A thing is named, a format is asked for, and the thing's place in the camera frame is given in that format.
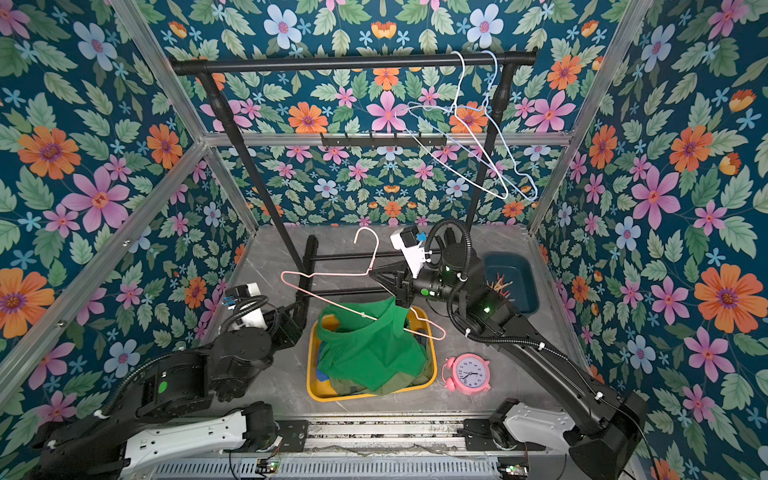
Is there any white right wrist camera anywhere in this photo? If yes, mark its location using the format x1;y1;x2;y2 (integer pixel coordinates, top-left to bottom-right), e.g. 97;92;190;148
390;226;432;278

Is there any black corrugated cable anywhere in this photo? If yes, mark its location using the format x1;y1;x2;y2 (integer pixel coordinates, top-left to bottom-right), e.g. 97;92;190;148
423;218;601;400
95;293;271;421

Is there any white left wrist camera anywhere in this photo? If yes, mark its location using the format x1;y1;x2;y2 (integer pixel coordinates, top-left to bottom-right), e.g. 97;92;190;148
220;282;269;332

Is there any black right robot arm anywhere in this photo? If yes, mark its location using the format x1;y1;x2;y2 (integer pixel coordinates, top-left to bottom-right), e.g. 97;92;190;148
368;245;647;479

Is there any dark teal tray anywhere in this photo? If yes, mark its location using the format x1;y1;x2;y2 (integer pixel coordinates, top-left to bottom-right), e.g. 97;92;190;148
483;252;540;315

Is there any yellow plastic tray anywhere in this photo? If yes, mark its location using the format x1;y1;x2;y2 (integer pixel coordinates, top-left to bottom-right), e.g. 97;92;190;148
306;307;445;402

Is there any green tank top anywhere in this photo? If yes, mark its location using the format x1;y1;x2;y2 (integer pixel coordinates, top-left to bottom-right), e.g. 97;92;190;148
316;298;431;395

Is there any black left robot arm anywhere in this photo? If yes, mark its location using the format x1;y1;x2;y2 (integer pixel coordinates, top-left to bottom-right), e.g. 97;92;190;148
26;304;306;479

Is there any pink alarm clock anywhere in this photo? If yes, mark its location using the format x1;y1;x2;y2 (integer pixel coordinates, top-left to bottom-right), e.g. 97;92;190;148
441;353;491;396

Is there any black corrugated cable right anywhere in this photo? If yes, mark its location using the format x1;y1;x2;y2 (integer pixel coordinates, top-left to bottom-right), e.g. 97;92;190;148
423;218;601;400

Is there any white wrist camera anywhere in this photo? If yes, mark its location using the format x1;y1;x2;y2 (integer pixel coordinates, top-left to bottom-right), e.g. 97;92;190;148
220;282;269;332
390;226;432;278

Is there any olive grey tank top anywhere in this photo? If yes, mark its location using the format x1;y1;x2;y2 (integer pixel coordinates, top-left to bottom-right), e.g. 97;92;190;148
330;360;433;396

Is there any black clothes rack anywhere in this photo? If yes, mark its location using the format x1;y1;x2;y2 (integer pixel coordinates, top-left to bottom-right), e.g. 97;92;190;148
169;50;538;328

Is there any black corrugated cable left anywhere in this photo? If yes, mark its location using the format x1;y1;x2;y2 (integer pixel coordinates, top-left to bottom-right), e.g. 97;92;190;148
95;293;271;421

